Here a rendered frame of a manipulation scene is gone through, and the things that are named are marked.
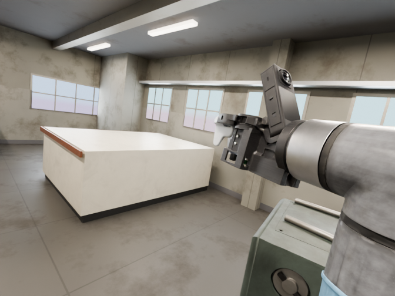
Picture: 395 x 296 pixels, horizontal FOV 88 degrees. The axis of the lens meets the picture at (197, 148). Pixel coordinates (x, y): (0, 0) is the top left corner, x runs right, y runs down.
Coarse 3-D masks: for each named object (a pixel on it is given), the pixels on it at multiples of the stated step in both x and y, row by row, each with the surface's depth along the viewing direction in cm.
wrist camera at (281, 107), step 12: (264, 72) 31; (276, 72) 29; (288, 72) 31; (264, 84) 30; (276, 84) 28; (288, 84) 30; (264, 96) 30; (276, 96) 28; (288, 96) 29; (276, 108) 28; (288, 108) 28; (276, 120) 27; (288, 120) 27; (276, 132) 27
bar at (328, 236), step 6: (288, 216) 74; (294, 222) 72; (300, 222) 71; (306, 228) 69; (312, 228) 68; (318, 228) 68; (318, 234) 67; (324, 234) 66; (330, 234) 65; (330, 240) 64
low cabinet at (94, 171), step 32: (64, 128) 396; (64, 160) 300; (96, 160) 258; (128, 160) 292; (160, 160) 337; (192, 160) 396; (64, 192) 301; (96, 192) 268; (128, 192) 304; (160, 192) 352; (192, 192) 419
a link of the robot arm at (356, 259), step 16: (352, 224) 17; (336, 240) 19; (352, 240) 17; (368, 240) 16; (384, 240) 15; (336, 256) 18; (352, 256) 17; (368, 256) 16; (384, 256) 15; (336, 272) 18; (352, 272) 17; (368, 272) 16; (384, 272) 15; (320, 288) 21; (336, 288) 18; (352, 288) 17; (368, 288) 16; (384, 288) 15
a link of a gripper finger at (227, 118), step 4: (220, 116) 35; (224, 116) 34; (228, 116) 33; (232, 116) 32; (236, 116) 31; (240, 116) 31; (220, 120) 37; (224, 120) 33; (228, 120) 33; (232, 120) 32; (236, 120) 31; (240, 120) 32; (244, 120) 32; (228, 124) 34; (232, 124) 32
